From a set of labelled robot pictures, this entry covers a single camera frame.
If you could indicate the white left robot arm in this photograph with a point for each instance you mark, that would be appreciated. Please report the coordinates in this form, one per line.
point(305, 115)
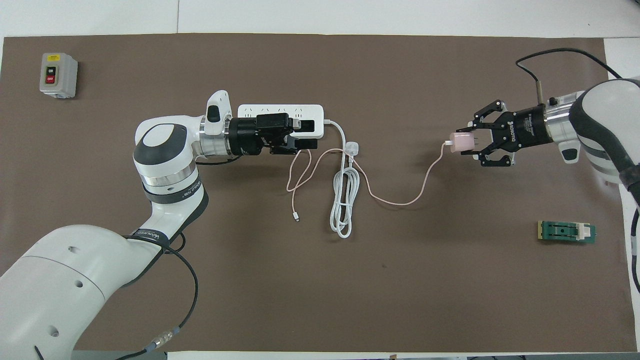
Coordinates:
point(165, 150)

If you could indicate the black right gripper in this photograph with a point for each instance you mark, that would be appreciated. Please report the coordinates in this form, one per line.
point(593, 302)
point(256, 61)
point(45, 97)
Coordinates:
point(525, 127)

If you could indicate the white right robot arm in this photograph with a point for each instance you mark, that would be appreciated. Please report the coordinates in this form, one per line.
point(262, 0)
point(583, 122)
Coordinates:
point(600, 125)

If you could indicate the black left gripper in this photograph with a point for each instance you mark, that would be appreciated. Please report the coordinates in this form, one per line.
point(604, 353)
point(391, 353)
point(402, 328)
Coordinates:
point(247, 135)

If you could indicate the grey on-off switch box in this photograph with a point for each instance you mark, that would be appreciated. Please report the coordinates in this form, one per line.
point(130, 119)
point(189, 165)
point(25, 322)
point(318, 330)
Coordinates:
point(57, 75)

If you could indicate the pink charger adapter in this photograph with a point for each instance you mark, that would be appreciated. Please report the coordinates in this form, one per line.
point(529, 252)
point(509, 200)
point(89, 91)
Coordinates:
point(461, 142)

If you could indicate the white power strip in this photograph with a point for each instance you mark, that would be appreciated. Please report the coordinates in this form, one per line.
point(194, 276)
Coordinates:
point(280, 108)

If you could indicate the brown table mat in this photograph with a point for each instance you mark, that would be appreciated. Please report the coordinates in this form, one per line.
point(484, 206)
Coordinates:
point(320, 300)

